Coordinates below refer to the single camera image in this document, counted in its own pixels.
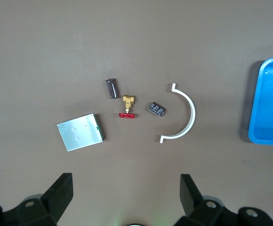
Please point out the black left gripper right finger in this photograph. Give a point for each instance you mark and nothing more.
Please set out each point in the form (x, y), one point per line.
(191, 200)

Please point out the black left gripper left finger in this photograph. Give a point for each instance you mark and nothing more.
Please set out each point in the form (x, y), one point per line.
(56, 197)

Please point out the silver metal module box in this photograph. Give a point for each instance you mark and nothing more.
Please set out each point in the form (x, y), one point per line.
(79, 131)

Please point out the white curved pipe clamp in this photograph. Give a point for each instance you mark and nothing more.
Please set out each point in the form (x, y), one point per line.
(192, 115)

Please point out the small black terminal block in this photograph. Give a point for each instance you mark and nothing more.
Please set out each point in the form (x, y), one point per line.
(157, 109)

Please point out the brown table mat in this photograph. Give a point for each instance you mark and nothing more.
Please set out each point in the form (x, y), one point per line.
(136, 35)

